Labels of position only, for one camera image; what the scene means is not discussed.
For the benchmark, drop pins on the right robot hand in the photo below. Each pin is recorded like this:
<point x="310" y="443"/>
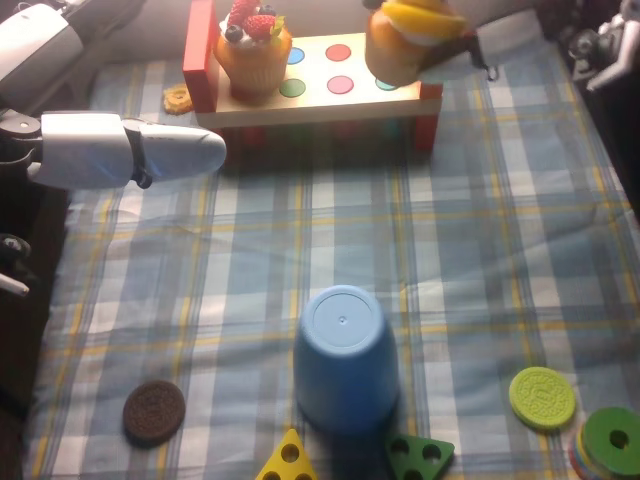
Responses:
<point x="505" y="40"/>

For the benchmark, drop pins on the cupcake with yellow fruit slices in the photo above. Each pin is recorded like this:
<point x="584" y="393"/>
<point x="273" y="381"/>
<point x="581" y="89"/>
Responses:
<point x="395" y="45"/>

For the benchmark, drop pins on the cupcake with berries and cream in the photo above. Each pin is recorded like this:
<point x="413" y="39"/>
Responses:
<point x="255" y="60"/>

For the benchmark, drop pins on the wooden peg bench toy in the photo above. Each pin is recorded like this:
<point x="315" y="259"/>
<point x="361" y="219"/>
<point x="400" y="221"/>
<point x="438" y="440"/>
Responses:
<point x="320" y="102"/>

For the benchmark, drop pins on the blue plaid tablecloth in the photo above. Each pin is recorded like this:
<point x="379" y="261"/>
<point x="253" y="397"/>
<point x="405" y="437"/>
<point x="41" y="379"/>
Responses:
<point x="450" y="250"/>

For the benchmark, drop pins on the yellow flower cookie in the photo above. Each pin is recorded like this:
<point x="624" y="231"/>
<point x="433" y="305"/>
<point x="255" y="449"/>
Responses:
<point x="177" y="100"/>

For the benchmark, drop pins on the green sandwich cookie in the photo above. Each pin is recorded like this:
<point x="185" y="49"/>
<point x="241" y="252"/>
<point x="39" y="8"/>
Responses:
<point x="542" y="400"/>

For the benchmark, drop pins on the blue plastic cup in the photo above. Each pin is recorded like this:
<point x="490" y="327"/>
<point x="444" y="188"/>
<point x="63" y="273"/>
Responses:
<point x="345" y="370"/>

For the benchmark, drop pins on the stacked coloured wooden rings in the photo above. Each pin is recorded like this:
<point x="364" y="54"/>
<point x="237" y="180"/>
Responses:
<point x="577" y="455"/>

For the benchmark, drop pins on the green triangle block with holes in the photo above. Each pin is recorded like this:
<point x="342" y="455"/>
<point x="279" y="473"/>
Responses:
<point x="400" y="462"/>

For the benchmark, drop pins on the yellow triangle block with holes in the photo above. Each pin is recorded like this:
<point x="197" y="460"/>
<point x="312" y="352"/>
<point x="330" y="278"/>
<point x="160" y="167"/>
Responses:
<point x="282" y="462"/>

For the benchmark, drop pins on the brown sandwich cookie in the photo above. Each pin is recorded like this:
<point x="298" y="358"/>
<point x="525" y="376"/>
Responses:
<point x="154" y="412"/>

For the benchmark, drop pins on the black clamp with white rod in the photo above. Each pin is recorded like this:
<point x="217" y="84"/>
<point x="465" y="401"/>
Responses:
<point x="12" y="255"/>

